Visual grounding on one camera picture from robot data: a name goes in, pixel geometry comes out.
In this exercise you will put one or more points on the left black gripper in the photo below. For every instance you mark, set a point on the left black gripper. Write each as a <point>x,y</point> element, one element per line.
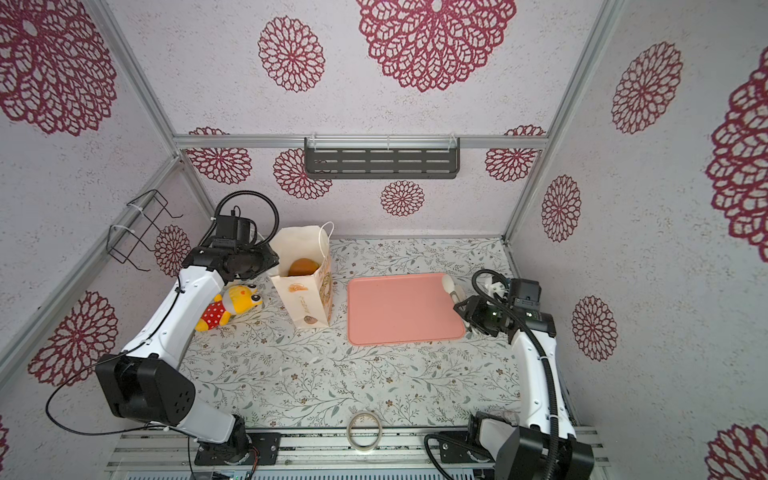
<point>270,260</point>

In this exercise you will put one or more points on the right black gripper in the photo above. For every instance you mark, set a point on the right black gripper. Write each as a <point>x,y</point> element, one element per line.
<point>474,311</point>

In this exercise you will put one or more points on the steel tongs cream tips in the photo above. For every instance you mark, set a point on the steel tongs cream tips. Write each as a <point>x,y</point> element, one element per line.
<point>457,295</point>

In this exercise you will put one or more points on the white paper bag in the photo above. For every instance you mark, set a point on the white paper bag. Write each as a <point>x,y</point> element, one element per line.
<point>308,299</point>

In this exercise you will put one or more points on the round orange fake bun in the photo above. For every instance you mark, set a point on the round orange fake bun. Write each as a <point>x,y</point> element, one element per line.
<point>303,267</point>

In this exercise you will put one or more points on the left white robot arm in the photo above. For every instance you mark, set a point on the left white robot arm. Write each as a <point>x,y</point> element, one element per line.
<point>143,382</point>

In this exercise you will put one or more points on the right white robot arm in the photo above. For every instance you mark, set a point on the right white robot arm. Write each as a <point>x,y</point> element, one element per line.
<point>543,443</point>

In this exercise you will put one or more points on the yellow plush toy red dress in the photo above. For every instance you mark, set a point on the yellow plush toy red dress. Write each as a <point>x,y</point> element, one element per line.
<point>234,301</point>

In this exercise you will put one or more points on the pink plastic tray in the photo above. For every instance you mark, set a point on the pink plastic tray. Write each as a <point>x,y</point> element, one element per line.
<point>400,309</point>

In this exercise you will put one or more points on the clear tape roll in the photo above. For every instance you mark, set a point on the clear tape roll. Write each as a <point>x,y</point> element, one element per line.
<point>364,432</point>

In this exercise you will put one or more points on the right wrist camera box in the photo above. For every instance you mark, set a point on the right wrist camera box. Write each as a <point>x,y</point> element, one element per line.
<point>524,294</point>

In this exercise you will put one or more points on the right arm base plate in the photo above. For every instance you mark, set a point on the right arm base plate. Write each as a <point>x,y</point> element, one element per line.
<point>455,447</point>

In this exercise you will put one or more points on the grey wall shelf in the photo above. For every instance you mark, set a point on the grey wall shelf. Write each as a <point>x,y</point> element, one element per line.
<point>384,159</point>

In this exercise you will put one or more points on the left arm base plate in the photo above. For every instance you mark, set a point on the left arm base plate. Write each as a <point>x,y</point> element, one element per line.
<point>264,447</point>

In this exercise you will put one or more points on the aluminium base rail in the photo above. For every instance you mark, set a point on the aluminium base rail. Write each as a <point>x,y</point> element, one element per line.
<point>304,453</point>

